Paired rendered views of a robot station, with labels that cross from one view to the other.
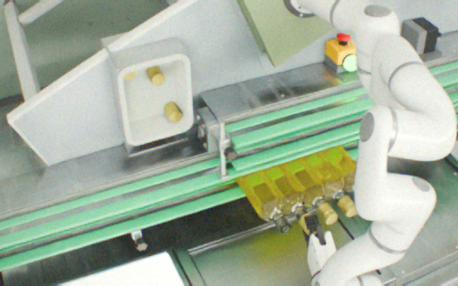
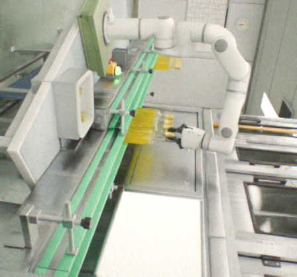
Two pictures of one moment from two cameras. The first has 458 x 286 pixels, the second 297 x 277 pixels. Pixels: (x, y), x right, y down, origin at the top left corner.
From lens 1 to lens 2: 1.14 m
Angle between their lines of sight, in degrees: 51
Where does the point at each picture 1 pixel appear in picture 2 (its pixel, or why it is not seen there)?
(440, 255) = not seen: hidden behind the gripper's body
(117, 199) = (99, 169)
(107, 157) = (63, 158)
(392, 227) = (244, 81)
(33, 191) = (54, 196)
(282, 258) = (162, 161)
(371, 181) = (239, 60)
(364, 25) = (165, 24)
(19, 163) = not seen: outside the picture
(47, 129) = (34, 150)
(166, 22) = (66, 57)
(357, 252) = (234, 102)
